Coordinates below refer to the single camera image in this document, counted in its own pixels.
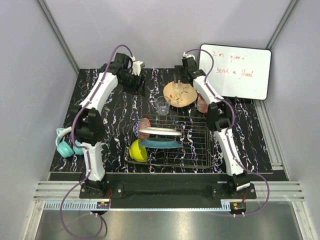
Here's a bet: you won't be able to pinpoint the white watermelon pattern plate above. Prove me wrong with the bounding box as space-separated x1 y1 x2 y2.
139 127 182 136

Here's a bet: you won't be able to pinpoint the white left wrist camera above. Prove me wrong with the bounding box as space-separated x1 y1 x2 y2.
131 60 145 76

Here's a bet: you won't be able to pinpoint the pink ceramic mug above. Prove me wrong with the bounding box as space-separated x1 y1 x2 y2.
196 93 208 114

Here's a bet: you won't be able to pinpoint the blue red patterned bowl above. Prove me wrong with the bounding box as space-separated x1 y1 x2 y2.
133 117 151 141

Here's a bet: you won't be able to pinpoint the yellow green bowl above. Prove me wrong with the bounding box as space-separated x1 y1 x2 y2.
129 138 148 163

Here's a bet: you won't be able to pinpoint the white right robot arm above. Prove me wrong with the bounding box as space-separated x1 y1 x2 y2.
174 53 250 199

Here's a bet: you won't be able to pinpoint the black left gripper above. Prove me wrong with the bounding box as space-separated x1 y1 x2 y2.
119 71 146 98

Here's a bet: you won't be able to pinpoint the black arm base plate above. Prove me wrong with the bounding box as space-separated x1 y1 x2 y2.
79 173 257 200

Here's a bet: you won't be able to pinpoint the white dry erase board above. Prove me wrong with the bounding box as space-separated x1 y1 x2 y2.
199 43 272 100

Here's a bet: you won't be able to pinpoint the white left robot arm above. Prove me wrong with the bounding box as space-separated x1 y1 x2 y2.
71 53 145 198

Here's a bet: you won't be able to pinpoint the black wire dish rack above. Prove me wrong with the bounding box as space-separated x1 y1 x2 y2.
124 114 214 169

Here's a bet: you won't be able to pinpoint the left controller board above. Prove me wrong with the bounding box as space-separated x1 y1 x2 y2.
96 201 111 209

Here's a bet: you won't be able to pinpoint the orange bird pattern plate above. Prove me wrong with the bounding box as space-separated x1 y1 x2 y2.
163 81 198 108

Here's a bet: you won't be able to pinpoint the teal cat ear headphones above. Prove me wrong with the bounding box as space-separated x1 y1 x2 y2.
55 126 84 158

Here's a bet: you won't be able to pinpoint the controller board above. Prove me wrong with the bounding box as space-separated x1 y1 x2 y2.
96 201 111 209
230 202 247 212

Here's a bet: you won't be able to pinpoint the clear drinking glass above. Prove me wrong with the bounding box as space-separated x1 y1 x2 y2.
155 96 171 115

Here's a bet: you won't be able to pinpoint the right controller board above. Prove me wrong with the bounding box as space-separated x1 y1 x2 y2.
230 202 247 212

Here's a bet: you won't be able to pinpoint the teal scalloped plate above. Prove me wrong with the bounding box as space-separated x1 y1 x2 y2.
139 137 182 149

